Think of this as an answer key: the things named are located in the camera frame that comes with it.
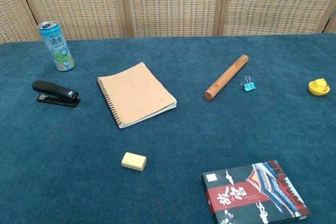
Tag blue drink can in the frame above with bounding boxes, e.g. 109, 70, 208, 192
37, 20, 75, 72

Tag dark book with red band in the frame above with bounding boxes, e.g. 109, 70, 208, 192
202, 159, 311, 224

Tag yellow rubber duck toy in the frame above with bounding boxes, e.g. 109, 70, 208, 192
308, 77, 330, 96

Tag pale yellow eraser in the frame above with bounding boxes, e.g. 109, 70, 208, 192
121, 152, 148, 173

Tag woven folding screen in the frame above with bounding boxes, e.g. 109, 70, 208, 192
0, 0, 336, 44

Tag black stapler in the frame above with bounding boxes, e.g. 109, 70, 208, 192
31, 80, 81, 108

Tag teal binder clip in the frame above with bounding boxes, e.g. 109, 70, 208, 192
239, 76, 257, 93

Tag wooden rolling pin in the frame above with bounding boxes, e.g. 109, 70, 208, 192
203, 55, 249, 102

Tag blue table cloth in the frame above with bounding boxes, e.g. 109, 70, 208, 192
0, 32, 336, 224

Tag brown spiral notebook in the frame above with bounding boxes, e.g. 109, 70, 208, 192
96, 61, 177, 130

